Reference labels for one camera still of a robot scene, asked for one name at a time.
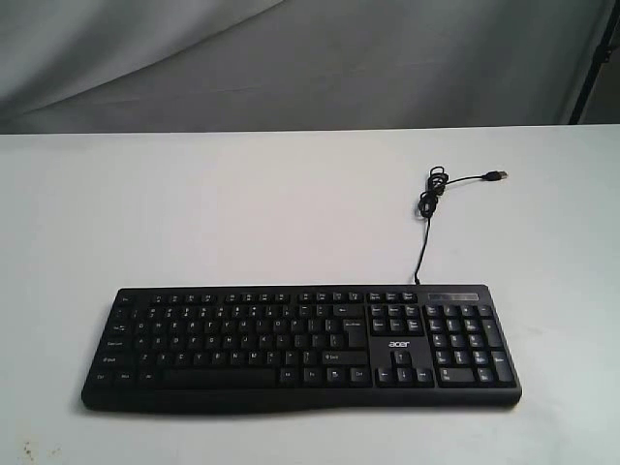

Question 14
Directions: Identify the black tripod stand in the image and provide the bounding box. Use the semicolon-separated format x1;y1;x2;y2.
568;1;619;125

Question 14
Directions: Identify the black usb cable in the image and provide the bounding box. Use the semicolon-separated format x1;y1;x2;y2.
412;166;510;286

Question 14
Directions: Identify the black Acer keyboard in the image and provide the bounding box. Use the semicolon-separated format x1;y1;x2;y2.
81;284;522;414

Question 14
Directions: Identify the grey fabric backdrop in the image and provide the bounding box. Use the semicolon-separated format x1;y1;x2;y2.
1;1;613;134

